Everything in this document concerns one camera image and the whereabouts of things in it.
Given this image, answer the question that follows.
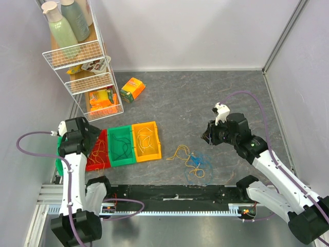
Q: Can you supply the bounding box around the orange bin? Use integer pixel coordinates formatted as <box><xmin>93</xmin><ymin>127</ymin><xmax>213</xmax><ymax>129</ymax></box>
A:
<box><xmin>132</xmin><ymin>121</ymin><xmax>162</xmax><ymax>163</ymax></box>

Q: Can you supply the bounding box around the grey green bottle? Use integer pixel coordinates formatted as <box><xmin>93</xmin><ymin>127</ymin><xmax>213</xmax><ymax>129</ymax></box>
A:
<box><xmin>60</xmin><ymin>0</ymin><xmax>90</xmax><ymax>42</ymax></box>

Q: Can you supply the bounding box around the white wire shelf rack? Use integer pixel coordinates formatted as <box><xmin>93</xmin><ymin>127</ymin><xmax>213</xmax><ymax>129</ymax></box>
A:
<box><xmin>39</xmin><ymin>1</ymin><xmax>124</xmax><ymax>121</ymax></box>

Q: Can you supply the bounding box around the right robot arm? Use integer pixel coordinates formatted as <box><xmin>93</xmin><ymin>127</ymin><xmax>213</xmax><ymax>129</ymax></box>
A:
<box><xmin>202</xmin><ymin>113</ymin><xmax>328</xmax><ymax>244</ymax></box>

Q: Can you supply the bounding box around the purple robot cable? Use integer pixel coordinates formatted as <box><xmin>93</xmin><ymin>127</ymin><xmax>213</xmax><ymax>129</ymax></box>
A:
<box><xmin>218</xmin><ymin>90</ymin><xmax>329</xmax><ymax>246</ymax></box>
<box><xmin>16</xmin><ymin>131</ymin><xmax>83</xmax><ymax>247</ymax></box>

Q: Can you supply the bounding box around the red bin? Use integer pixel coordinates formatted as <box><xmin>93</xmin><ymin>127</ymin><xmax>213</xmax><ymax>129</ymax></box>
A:
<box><xmin>85</xmin><ymin>130</ymin><xmax>111</xmax><ymax>174</ymax></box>

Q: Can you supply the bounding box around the yellow snack bag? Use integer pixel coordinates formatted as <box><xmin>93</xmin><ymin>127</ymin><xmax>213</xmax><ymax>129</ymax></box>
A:
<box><xmin>66</xmin><ymin>64</ymin><xmax>82</xmax><ymax>75</ymax></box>

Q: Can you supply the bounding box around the white snack pouch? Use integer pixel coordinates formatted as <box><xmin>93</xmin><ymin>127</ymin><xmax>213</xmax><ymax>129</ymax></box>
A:
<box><xmin>81</xmin><ymin>56</ymin><xmax>111</xmax><ymax>75</ymax></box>

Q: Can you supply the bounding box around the white cable duct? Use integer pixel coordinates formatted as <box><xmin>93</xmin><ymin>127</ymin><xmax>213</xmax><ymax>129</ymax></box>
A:
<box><xmin>47</xmin><ymin>203</ymin><xmax>244</xmax><ymax>216</ymax></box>

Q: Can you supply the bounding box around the orange yellow box in rack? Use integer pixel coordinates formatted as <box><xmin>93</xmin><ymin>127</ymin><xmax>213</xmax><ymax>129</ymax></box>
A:
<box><xmin>89</xmin><ymin>87</ymin><xmax>120</xmax><ymax>114</ymax></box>

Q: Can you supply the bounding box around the green bin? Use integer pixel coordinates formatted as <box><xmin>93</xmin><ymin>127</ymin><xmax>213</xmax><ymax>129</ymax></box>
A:
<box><xmin>55</xmin><ymin>136</ymin><xmax>63</xmax><ymax>176</ymax></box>
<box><xmin>107</xmin><ymin>125</ymin><xmax>136</xmax><ymax>167</ymax></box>

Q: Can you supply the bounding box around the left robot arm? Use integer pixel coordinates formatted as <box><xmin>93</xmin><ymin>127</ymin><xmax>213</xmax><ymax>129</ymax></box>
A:
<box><xmin>50</xmin><ymin>117</ymin><xmax>113</xmax><ymax>246</ymax></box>

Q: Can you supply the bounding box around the far left green bin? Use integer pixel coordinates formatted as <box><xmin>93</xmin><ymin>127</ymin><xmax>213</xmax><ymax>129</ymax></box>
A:
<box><xmin>55</xmin><ymin>136</ymin><xmax>63</xmax><ymax>176</ymax></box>

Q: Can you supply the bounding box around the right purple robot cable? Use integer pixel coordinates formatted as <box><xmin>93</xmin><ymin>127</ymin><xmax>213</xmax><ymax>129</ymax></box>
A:
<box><xmin>218</xmin><ymin>90</ymin><xmax>329</xmax><ymax>246</ymax></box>

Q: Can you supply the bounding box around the orange juice carton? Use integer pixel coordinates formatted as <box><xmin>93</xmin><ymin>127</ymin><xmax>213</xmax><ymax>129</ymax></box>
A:
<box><xmin>120</xmin><ymin>77</ymin><xmax>146</xmax><ymax>103</ymax></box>

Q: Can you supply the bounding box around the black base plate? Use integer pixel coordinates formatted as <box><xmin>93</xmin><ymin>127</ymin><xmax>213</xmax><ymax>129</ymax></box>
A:
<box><xmin>105</xmin><ymin>185</ymin><xmax>254</xmax><ymax>212</ymax></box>

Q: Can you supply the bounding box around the aluminium corner post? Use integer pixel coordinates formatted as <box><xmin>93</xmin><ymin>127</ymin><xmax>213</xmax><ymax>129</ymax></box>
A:
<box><xmin>262</xmin><ymin>0</ymin><xmax>309</xmax><ymax>74</ymax></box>

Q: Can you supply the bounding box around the pink bottle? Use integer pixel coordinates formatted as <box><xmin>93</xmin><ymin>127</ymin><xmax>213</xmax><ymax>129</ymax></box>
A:
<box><xmin>76</xmin><ymin>0</ymin><xmax>93</xmax><ymax>27</ymax></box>

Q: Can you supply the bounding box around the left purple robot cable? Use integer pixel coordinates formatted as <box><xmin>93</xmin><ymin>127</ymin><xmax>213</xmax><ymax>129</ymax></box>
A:
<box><xmin>16</xmin><ymin>131</ymin><xmax>83</xmax><ymax>247</ymax></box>

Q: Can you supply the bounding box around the light green bottle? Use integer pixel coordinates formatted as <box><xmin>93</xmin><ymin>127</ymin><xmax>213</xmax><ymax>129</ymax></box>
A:
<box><xmin>41</xmin><ymin>1</ymin><xmax>79</xmax><ymax>59</ymax></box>

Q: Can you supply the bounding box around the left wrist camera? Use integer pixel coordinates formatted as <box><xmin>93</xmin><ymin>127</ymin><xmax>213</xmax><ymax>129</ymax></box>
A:
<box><xmin>50</xmin><ymin>121</ymin><xmax>67</xmax><ymax>137</ymax></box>

